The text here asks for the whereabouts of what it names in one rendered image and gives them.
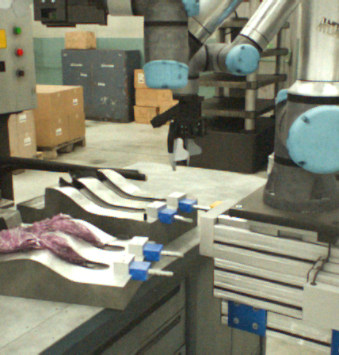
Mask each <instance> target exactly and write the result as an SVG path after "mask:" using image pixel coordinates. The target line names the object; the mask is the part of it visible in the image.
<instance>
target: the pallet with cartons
mask: <svg viewBox="0 0 339 355"><path fill-rule="evenodd" d="M36 94H37V106H38V108H36V109H34V118H35V131H36V150H37V151H42V158H43V159H48V160H54V159H57V156H58V154H57V152H58V153H70V152H72V151H74V150H72V147H85V146H86V136H85V134H86V118H85V111H84V99H83V86H38V85H36Z"/></svg>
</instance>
